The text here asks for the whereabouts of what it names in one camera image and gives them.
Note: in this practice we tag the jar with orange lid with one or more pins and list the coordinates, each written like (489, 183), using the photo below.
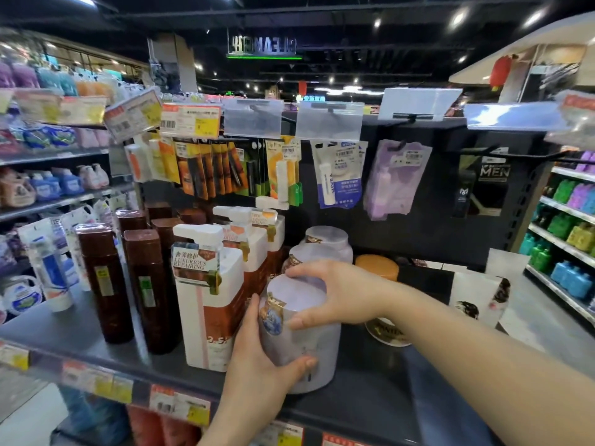
(377, 267)

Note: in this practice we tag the side shelving unit with bottles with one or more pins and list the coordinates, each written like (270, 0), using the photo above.
(55, 155)

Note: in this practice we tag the round white blue refill pack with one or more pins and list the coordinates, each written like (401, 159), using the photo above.
(21, 294)

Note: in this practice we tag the hanging green yellow packets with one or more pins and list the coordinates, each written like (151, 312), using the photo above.
(279, 171)

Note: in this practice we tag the person's right forearm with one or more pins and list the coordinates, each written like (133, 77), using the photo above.
(488, 376)

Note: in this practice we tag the purple hanging packet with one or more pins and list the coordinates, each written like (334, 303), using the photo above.
(395, 181)

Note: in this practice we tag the black store shelf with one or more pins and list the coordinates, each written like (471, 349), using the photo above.
(69, 329)

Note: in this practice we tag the brown detergent jug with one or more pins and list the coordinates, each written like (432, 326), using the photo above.
(16, 190)

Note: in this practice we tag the hanging price tag with label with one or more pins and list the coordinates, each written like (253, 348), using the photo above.
(132, 113)
(190, 121)
(574, 118)

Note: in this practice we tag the red lantern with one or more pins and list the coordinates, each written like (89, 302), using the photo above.
(501, 71)

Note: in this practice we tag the white blue lip balm packet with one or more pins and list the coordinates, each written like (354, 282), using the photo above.
(339, 176)

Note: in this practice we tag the row of pale shelf labels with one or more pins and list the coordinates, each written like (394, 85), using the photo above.
(60, 109)

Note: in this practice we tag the empty clear tag holder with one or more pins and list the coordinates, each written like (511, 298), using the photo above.
(253, 118)
(329, 120)
(418, 103)
(511, 116)

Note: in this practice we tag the black hanging packet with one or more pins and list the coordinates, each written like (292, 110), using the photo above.
(488, 181)

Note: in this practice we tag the row of pastel bottles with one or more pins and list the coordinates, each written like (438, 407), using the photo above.
(51, 78)

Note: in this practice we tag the person's left thumb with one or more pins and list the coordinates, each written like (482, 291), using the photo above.
(297, 368)

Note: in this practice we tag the person's right thumb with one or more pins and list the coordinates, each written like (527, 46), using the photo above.
(311, 319)

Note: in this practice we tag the black pegboard panel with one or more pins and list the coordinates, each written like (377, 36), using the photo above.
(441, 232)

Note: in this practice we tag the white pump bottle orange label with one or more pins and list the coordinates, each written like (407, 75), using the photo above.
(209, 315)
(275, 236)
(253, 260)

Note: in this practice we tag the hanging sign with green light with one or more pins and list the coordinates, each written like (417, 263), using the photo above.
(262, 46)

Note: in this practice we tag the row of blue refill bags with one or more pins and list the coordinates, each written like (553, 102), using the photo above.
(42, 136)

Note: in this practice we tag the person's right hand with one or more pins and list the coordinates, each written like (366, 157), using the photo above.
(358, 297)

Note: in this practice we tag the jar with gold label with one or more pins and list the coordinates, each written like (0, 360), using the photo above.
(386, 333)

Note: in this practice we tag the white jar with lid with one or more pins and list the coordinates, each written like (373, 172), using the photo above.
(311, 255)
(327, 236)

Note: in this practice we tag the blue bottles under shelf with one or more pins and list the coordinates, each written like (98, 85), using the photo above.
(93, 418)

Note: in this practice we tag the printed hair picture box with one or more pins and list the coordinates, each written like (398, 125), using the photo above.
(479, 292)

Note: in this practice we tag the row of black orange packets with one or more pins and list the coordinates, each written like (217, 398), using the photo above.
(209, 167)

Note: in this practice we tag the person's left forearm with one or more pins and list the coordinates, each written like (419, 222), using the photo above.
(234, 434)

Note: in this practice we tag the pink pump bottles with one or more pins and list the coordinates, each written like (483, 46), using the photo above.
(93, 176)

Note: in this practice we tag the beige canopy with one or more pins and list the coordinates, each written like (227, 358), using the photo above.
(534, 46)

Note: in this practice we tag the group of brown shampoo bottles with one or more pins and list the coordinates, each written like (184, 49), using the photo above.
(104, 292)

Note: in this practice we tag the person's left hand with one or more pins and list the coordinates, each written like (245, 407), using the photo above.
(253, 380)

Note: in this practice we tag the blue white pump bottles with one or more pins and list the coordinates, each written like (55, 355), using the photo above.
(55, 185)

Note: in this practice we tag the store pillar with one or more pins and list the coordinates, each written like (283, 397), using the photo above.
(174, 64)

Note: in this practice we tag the red bottles under shelf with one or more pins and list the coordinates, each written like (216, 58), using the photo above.
(158, 429)

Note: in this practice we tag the white jar with blue label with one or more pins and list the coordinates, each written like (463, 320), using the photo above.
(307, 348)

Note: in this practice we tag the red yellow shelf price label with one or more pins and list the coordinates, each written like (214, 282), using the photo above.
(283, 434)
(179, 406)

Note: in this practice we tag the shelving with green blue bottles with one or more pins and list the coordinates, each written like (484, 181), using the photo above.
(565, 236)

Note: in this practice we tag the strip of shelf price labels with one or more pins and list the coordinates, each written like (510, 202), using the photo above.
(100, 383)

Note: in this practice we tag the hanging white orange packets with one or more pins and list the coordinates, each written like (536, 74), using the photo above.
(151, 160)

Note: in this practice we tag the white blue tube pack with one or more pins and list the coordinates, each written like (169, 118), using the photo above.
(49, 269)

